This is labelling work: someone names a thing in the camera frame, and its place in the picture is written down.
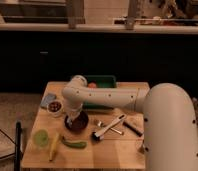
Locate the yellow banana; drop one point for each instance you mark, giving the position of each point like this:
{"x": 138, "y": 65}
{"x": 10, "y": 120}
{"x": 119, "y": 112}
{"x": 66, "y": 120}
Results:
{"x": 53, "y": 146}

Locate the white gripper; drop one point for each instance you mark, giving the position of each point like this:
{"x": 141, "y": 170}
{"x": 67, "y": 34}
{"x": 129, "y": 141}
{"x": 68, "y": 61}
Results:
{"x": 72, "y": 116}

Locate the black pole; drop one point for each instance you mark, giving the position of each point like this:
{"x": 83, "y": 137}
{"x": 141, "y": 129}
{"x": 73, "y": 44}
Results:
{"x": 17, "y": 146}

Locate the orange fruit in tray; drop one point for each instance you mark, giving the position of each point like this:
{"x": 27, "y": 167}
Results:
{"x": 92, "y": 85}

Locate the white handled brush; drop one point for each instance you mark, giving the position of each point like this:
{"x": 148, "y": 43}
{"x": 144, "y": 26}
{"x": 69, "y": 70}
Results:
{"x": 116, "y": 120}

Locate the blue sponge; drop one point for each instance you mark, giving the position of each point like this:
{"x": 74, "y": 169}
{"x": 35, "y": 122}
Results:
{"x": 47, "y": 99}

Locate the metal cup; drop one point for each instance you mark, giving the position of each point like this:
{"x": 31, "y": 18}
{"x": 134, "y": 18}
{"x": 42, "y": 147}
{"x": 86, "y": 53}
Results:
{"x": 141, "y": 148}

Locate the purple bowl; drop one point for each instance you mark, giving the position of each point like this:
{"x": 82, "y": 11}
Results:
{"x": 77, "y": 125}

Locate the green cucumber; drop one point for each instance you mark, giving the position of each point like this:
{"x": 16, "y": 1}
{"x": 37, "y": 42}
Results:
{"x": 77, "y": 145}

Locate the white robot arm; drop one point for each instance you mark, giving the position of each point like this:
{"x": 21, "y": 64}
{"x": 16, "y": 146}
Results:
{"x": 170, "y": 127}

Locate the green tray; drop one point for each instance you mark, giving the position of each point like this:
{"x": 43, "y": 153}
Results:
{"x": 102, "y": 81}

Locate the white bowl with nuts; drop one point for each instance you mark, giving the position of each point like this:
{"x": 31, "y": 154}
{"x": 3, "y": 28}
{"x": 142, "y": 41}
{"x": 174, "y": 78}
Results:
{"x": 55, "y": 108}

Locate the green round lid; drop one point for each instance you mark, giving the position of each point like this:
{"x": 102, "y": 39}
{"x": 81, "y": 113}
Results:
{"x": 40, "y": 138}

